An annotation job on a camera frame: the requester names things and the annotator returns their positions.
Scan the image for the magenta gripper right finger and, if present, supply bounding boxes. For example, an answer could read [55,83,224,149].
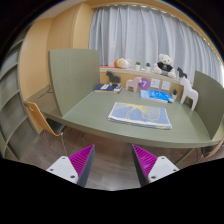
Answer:
[132,145,178,187]

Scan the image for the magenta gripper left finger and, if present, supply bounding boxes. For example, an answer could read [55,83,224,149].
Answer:
[47,145,95,187]

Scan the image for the blue yellow folded towel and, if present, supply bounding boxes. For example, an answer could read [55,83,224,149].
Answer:
[108,102,172,130]

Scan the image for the wooden chair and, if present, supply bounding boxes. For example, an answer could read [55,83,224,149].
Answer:
[24,100,69,157]

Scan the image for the grey bookshelf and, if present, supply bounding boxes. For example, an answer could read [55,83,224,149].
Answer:
[0,28,37,161]

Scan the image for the small plant on desk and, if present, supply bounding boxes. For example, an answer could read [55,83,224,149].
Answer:
[172,89,178,101]

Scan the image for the purple round number sign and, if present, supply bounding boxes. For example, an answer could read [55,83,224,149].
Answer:
[139,78,150,90]

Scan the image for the pink wooden horse figure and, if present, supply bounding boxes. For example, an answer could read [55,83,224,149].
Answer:
[126,77,142,92]

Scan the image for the green right desk divider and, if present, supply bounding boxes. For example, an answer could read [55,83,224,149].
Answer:
[193,71,224,139]

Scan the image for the green desk divider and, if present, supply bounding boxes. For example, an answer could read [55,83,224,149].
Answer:
[193,71,224,139]
[48,49,100,116]

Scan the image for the dark blue book stack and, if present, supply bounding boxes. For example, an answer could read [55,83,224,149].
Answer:
[94,84,122,93]

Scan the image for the white wooden horse figure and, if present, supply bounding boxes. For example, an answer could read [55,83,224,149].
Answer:
[180,77,199,110]

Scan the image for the green left desk divider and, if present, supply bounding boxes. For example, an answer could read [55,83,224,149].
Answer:
[48,49,100,116]

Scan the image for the black wooden horse figure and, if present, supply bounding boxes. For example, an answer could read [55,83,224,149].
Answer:
[106,71,121,86]

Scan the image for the small dark horse figure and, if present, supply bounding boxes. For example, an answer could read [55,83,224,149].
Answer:
[177,67,187,79]

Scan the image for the white teddy bear black shirt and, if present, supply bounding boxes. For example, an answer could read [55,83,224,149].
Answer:
[153,54,176,78]

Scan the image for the right small potted plant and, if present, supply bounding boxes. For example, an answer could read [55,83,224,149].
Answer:
[145,62,151,72]

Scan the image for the small potted plant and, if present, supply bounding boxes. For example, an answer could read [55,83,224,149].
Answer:
[135,62,141,71]
[145,62,151,72]

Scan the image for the left small potted plant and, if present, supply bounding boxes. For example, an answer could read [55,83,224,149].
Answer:
[135,62,141,71]

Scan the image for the orange cream plush toy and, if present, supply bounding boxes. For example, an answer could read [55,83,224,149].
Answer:
[114,58,131,69]

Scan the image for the grey curtain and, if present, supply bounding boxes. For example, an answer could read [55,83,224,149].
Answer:
[89,5,224,85]

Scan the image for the right white wall socket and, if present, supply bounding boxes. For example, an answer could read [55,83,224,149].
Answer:
[161,81,170,91]

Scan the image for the white wall socket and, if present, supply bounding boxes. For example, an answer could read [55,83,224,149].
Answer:
[150,78,160,88]
[161,81,170,91]

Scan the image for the left white wall socket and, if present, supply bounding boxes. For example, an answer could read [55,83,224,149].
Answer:
[150,78,160,88]

